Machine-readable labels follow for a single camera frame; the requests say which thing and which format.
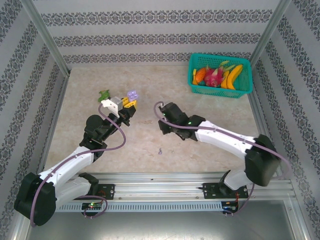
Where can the purple earbud charging case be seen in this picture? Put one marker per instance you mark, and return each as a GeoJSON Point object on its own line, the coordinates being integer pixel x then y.
{"type": "Point", "coordinates": [132, 95]}

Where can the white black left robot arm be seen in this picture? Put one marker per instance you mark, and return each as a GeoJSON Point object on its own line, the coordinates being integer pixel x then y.
{"type": "Point", "coordinates": [70, 162]}

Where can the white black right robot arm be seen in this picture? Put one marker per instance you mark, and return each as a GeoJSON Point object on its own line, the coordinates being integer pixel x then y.
{"type": "Point", "coordinates": [225, 138]}

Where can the small yellow toy fruit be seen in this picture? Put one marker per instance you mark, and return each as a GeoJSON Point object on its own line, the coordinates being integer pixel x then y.
{"type": "Point", "coordinates": [194, 75]}

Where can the teal plastic basket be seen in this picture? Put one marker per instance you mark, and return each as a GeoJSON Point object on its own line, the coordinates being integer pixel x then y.
{"type": "Point", "coordinates": [217, 93]}

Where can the orange toy fruit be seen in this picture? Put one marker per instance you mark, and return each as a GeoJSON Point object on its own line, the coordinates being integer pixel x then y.
{"type": "Point", "coordinates": [200, 74]}

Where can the pink dragon fruit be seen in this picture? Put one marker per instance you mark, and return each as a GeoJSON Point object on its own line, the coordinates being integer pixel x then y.
{"type": "Point", "coordinates": [213, 76]}

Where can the yellow banana bunch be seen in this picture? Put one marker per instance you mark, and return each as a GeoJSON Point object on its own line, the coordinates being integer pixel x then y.
{"type": "Point", "coordinates": [232, 75]}

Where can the small circuit board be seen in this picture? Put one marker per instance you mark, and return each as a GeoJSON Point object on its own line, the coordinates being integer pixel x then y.
{"type": "Point", "coordinates": [92, 205]}
{"type": "Point", "coordinates": [230, 207]}

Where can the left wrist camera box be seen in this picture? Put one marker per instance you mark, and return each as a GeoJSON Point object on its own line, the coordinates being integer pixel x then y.
{"type": "Point", "coordinates": [116, 102]}

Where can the aluminium table edge rail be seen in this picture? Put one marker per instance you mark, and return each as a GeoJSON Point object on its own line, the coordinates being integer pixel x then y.
{"type": "Point", "coordinates": [62, 100]}
{"type": "Point", "coordinates": [262, 125]}

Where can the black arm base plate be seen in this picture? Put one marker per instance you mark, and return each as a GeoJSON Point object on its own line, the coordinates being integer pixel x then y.
{"type": "Point", "coordinates": [110, 191]}
{"type": "Point", "coordinates": [210, 191]}

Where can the aluminium extrusion mounting rail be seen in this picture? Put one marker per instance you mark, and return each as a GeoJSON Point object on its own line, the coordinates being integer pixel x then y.
{"type": "Point", "coordinates": [155, 185]}

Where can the aluminium frame post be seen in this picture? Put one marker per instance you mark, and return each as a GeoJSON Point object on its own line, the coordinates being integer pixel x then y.
{"type": "Point", "coordinates": [270, 32]}
{"type": "Point", "coordinates": [45, 37]}

